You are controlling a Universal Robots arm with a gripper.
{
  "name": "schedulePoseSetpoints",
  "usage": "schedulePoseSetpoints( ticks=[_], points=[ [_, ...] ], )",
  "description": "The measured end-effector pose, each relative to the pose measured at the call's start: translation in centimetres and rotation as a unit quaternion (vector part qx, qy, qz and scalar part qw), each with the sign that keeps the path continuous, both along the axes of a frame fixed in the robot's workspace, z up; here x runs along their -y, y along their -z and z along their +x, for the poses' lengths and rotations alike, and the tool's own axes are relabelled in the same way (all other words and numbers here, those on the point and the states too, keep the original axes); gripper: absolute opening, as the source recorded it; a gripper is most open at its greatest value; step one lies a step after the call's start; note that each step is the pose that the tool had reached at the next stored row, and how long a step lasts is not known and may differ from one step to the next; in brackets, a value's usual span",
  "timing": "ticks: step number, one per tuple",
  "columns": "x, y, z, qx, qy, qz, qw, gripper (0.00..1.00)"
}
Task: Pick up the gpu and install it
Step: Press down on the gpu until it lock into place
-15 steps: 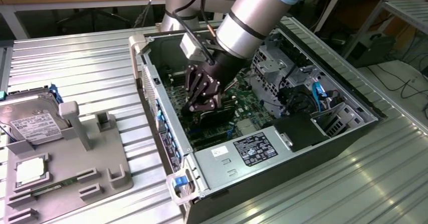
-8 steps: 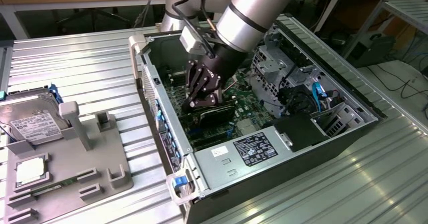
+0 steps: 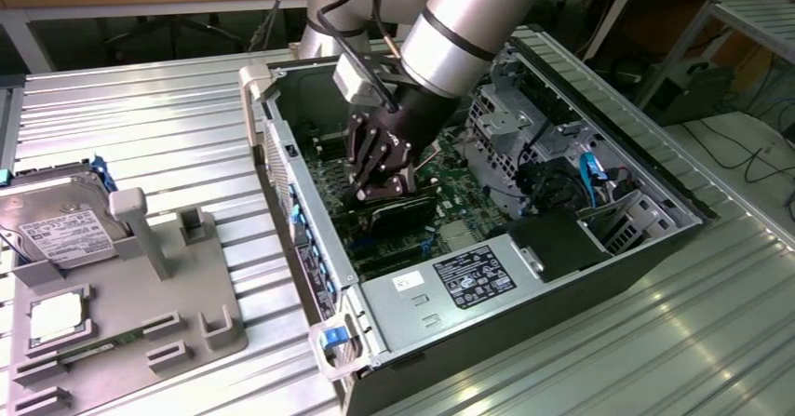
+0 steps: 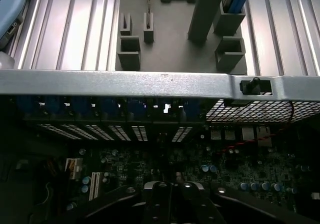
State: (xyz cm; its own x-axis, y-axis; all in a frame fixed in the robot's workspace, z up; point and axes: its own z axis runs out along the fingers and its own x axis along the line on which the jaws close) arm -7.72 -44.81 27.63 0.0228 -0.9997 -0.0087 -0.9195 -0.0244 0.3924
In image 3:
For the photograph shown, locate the grey metal frame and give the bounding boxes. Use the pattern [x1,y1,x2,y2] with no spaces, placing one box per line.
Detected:
[0,74,27,161]

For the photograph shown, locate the grey power supply unit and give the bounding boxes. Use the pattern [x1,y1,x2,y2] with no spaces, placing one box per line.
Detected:
[358,236,551,359]

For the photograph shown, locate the grey parts rack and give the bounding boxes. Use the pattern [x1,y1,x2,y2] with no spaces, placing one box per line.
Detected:
[7,186,251,416]

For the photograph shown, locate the hard disk with blue bracket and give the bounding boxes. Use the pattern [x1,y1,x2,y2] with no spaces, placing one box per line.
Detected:
[0,154,123,271]

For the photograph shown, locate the beige chipset heatsink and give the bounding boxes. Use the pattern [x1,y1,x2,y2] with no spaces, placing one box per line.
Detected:
[439,222,483,249]

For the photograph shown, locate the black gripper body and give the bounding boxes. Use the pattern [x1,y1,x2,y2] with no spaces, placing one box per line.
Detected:
[344,83,462,182]

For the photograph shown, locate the black stand legs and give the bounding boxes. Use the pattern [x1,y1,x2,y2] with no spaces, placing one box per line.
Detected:
[102,13,244,59]

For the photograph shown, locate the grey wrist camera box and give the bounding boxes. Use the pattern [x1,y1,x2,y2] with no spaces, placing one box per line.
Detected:
[332,54,409,106]

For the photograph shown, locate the blue data wire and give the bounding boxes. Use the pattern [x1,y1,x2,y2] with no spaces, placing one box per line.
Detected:
[578,152,609,210]

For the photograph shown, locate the black wire bundle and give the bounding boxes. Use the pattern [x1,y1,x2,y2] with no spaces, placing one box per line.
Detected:
[513,159,591,215]

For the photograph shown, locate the metal slat side table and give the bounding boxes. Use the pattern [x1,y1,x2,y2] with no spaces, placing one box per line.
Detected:
[633,0,795,110]

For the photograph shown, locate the open black PC case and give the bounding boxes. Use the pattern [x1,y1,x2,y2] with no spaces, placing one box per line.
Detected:
[239,32,722,412]

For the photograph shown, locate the black graphics card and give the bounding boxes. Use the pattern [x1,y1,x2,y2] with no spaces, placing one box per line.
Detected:
[335,192,441,239]

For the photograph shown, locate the black expansion slot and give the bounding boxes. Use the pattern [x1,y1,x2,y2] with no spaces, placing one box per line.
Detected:
[347,241,431,274]

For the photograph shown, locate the metal disk bay cage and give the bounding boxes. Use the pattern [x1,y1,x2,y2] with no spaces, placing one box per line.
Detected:
[463,38,602,170]

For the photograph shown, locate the black equipment box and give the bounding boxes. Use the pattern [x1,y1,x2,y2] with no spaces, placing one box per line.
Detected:
[655,61,738,127]

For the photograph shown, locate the black plastic duct cover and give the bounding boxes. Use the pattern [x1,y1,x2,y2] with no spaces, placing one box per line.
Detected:
[487,208,614,283]

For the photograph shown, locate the silver CPU chip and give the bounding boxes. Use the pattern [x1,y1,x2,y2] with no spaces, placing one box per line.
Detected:
[27,294,88,342]

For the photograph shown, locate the green motherboard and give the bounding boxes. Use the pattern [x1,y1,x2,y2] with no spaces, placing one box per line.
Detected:
[302,117,521,283]

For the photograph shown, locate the perforated metal disk bay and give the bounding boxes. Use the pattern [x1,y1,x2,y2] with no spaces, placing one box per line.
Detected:
[577,187,682,255]

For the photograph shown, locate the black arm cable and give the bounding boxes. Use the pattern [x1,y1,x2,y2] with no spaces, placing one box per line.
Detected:
[315,0,401,113]

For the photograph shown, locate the green RAM stick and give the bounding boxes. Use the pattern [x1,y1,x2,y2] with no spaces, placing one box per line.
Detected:
[59,329,148,359]

